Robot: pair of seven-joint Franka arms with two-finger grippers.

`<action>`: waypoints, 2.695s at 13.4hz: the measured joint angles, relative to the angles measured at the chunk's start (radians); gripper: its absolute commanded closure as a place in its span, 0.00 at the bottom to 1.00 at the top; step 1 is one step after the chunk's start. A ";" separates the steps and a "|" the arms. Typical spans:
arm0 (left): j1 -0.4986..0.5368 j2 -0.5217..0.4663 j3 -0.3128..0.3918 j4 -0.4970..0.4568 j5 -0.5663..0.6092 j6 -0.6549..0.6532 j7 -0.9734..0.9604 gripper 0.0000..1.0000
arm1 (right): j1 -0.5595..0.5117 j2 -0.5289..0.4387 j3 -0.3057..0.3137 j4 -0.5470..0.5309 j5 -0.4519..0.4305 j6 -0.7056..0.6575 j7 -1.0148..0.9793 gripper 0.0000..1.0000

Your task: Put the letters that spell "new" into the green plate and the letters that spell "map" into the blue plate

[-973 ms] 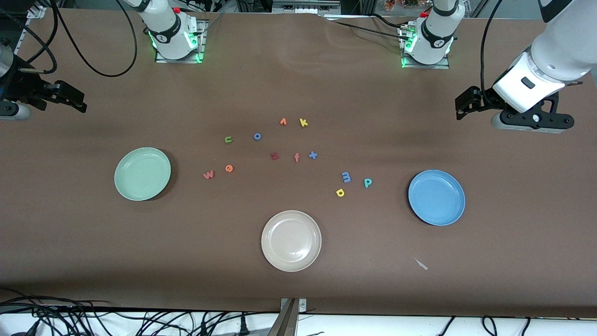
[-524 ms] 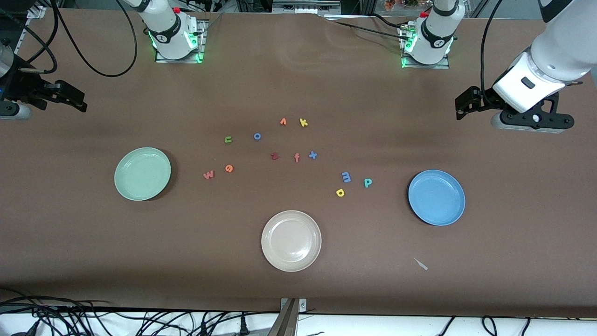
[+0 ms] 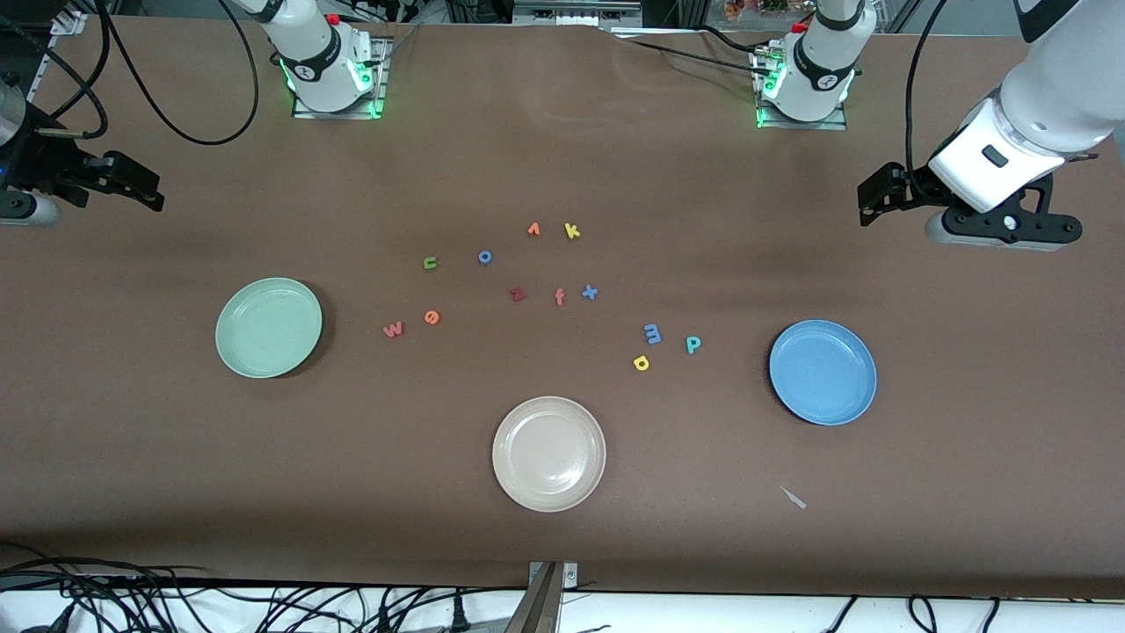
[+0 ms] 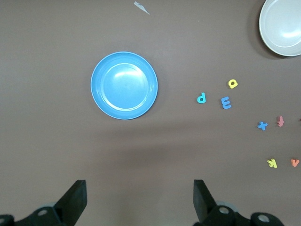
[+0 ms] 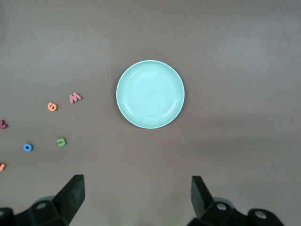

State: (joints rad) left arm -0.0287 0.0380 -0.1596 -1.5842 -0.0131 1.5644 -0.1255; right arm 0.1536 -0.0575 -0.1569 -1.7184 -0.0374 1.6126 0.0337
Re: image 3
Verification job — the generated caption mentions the blue plate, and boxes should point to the blue plate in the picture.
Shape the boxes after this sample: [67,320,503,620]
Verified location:
[768,318,878,427]

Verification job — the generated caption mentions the mint green plate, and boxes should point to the mint green plate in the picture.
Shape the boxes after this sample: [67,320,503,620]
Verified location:
[214,277,323,380]

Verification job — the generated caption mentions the brown table cover sheet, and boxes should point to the brown table cover sheet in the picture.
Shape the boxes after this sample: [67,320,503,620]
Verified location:
[0,16,1125,600]

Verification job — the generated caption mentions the grey metal box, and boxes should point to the grey metal box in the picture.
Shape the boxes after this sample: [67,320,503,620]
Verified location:
[512,0,642,25]

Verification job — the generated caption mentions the beige plate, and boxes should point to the beige plate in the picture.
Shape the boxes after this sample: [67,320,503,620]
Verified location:
[491,396,607,513]

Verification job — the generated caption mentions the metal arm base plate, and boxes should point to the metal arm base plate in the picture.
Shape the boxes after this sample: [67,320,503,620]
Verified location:
[293,37,390,120]
[754,48,849,131]

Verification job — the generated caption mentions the aluminium frame profile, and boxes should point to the aluminium frame profile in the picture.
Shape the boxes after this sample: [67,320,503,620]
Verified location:
[31,9,89,102]

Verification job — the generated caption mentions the black tabletop cable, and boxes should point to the black tabletop cable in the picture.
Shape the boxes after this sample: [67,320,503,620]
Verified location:
[615,25,774,78]

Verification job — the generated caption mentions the black cable tangle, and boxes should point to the black cable tangle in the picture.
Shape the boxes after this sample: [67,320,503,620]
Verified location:
[0,543,493,633]

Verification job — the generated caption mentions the metal table edge bracket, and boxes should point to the metal table edge bracket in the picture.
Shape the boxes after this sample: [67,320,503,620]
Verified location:
[504,561,580,633]

